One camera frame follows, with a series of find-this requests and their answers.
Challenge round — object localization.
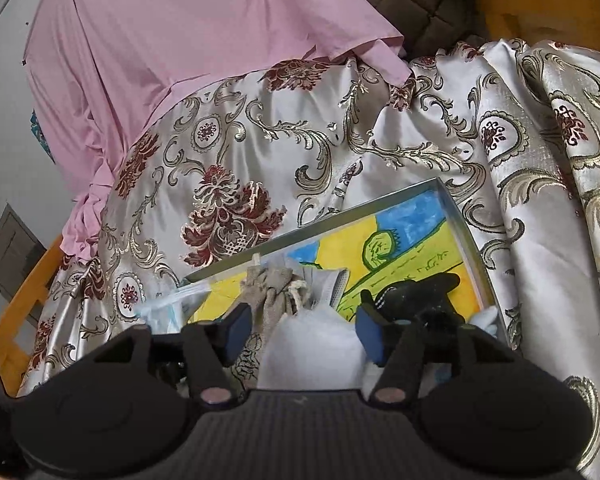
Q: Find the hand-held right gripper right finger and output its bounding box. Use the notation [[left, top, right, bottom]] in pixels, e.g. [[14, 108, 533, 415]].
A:
[[355, 306, 506, 406]]

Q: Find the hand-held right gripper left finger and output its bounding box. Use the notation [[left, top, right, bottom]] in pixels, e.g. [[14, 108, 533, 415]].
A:
[[94, 305, 253, 407]]

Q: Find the beige sock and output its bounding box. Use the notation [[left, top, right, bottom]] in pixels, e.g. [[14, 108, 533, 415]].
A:
[[225, 266, 308, 386]]

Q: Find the dark navy knitted sock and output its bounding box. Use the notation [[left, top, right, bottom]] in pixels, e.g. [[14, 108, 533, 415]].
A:
[[375, 272, 466, 341]]

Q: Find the clear plastic mask packet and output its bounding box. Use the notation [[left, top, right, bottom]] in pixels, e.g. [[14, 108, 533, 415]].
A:
[[135, 280, 216, 336]]

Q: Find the grey box with cartoon drawing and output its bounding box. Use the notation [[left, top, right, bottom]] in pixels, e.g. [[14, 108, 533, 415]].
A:
[[182, 176, 511, 361]]

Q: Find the grey door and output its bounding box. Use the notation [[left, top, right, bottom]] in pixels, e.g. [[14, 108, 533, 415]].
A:
[[0, 202, 48, 306]]

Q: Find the floral satin bedspread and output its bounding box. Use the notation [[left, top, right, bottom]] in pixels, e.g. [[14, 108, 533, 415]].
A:
[[17, 40, 600, 480]]

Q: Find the pink cloth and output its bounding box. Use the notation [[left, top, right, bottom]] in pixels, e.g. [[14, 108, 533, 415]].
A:
[[22, 0, 418, 266]]

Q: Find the orange wooden bed rail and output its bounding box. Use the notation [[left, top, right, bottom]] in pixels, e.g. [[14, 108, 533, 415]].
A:
[[0, 232, 66, 396]]

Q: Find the wall poster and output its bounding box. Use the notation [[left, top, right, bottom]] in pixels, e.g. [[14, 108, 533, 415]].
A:
[[30, 110, 56, 163]]

